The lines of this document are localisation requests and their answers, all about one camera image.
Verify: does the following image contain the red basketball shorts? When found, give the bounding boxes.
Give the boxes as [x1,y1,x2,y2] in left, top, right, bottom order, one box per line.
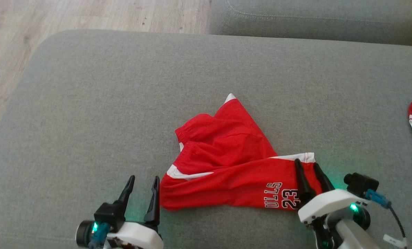
[159,93,326,212]

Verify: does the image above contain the blue right camera connector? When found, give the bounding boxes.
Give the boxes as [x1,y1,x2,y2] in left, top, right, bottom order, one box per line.
[365,189,392,209]

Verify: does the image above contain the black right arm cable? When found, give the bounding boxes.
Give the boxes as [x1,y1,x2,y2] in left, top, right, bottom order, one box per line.
[387,204,408,239]

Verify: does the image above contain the large grey sofa seat cushion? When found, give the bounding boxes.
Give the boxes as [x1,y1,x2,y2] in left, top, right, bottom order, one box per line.
[209,0,412,46]

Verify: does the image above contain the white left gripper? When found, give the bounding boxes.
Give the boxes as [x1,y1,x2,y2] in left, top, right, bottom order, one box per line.
[104,175,165,249]

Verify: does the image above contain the white cable tag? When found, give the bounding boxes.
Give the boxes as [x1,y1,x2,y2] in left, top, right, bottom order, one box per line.
[383,234,408,248]

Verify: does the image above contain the grey fabric sofa seat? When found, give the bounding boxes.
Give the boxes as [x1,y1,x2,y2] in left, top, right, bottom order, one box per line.
[0,29,412,249]

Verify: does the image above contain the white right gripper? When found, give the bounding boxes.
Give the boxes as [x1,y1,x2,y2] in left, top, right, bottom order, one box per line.
[294,158,369,225]

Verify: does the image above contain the blue left camera connector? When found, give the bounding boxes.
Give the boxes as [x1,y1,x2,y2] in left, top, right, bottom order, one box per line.
[88,222,111,249]

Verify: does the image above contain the blue camera connector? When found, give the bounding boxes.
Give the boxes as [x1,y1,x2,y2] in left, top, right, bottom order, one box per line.
[365,189,392,209]
[88,222,111,249]

